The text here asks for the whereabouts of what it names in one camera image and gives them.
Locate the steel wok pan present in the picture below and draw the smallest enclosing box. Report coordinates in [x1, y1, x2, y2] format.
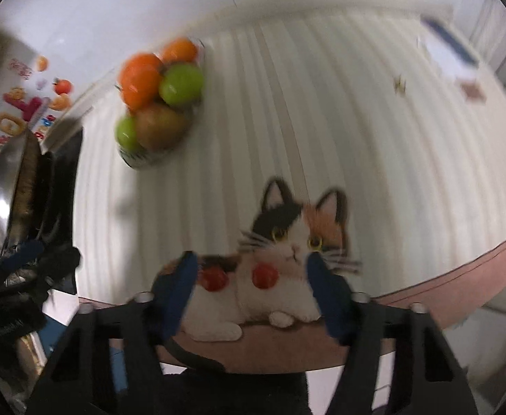
[0, 136, 33, 247]

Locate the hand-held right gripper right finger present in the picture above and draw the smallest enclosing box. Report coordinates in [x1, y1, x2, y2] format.
[307, 254, 480, 415]

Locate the oval floral ceramic plate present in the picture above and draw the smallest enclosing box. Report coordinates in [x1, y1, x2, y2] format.
[114, 37, 206, 170]

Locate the blue smartphone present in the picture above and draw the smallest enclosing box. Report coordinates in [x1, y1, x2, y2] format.
[421, 16, 480, 66]

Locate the red apple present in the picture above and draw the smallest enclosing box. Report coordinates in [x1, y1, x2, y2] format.
[134, 103, 188, 151]

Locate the large orange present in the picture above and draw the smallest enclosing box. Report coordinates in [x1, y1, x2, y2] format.
[120, 53, 165, 112]

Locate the small brown card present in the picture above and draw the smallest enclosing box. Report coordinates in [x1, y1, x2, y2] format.
[459, 81, 487, 103]

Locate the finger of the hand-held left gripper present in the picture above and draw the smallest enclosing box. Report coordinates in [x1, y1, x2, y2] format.
[0, 240, 46, 277]
[32, 244, 83, 295]

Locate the green apple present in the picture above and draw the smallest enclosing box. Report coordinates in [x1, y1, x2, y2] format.
[115, 116, 140, 151]
[158, 63, 204, 105]

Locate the white paper sheet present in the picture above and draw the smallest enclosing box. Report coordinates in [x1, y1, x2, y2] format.
[417, 35, 478, 83]

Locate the steel wok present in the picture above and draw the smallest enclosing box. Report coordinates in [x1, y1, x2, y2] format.
[6, 136, 55, 251]

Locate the cat-shaped mat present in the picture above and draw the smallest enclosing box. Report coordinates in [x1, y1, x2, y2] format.
[151, 176, 364, 375]

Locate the cherry tomato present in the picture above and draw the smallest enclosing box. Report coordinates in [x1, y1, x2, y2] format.
[252, 265, 279, 290]
[197, 267, 229, 292]

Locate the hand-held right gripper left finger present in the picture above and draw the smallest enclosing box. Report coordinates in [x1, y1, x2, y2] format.
[32, 250, 199, 415]

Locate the striped tablecloth with pink border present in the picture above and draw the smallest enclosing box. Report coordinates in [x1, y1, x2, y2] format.
[73, 6, 506, 375]

